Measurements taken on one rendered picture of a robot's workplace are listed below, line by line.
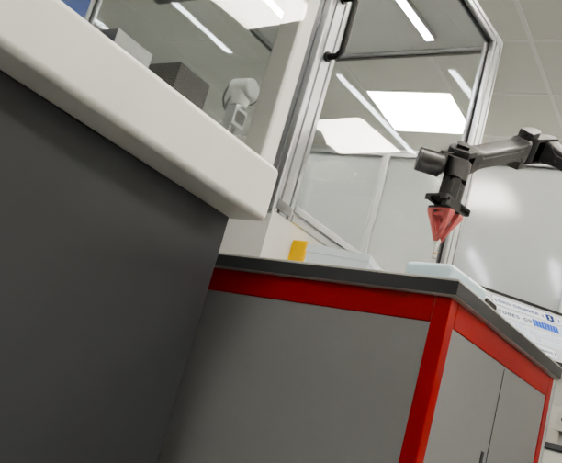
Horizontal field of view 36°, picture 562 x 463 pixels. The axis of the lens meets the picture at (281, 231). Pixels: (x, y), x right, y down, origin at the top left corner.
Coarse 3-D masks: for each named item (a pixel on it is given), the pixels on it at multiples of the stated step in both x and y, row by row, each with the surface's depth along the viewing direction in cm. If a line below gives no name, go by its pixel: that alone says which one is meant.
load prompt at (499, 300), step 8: (496, 296) 312; (504, 304) 310; (512, 304) 312; (520, 304) 314; (528, 312) 312; (536, 312) 314; (544, 312) 316; (544, 320) 312; (552, 320) 314; (560, 320) 316
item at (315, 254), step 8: (312, 248) 164; (320, 248) 163; (328, 248) 163; (336, 248) 162; (312, 256) 164; (320, 256) 163; (328, 256) 163; (336, 256) 162; (344, 256) 161; (352, 256) 161; (360, 256) 160; (368, 256) 160; (328, 264) 162; (336, 264) 162; (344, 264) 161; (352, 264) 161; (360, 264) 160; (368, 264) 160; (376, 264) 164
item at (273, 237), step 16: (240, 224) 202; (256, 224) 199; (272, 224) 198; (288, 224) 204; (224, 240) 203; (240, 240) 200; (256, 240) 197; (272, 240) 199; (288, 240) 204; (304, 240) 209; (272, 256) 199
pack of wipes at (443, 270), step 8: (408, 264) 153; (416, 264) 152; (424, 264) 151; (432, 264) 150; (440, 264) 150; (448, 264) 149; (408, 272) 152; (416, 272) 151; (424, 272) 150; (432, 272) 150; (440, 272) 149; (448, 272) 148; (456, 272) 149; (464, 280) 151; (472, 280) 154; (472, 288) 154; (480, 288) 156; (480, 296) 156
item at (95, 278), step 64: (0, 0) 106; (0, 64) 114; (64, 64) 115; (128, 64) 124; (0, 128) 116; (64, 128) 124; (128, 128) 126; (192, 128) 136; (0, 192) 116; (64, 192) 125; (128, 192) 136; (192, 192) 148; (256, 192) 151; (0, 256) 117; (64, 256) 126; (128, 256) 137; (192, 256) 149; (0, 320) 118; (64, 320) 127; (128, 320) 138; (192, 320) 150; (0, 384) 119; (64, 384) 128; (128, 384) 139; (0, 448) 119; (64, 448) 129; (128, 448) 140
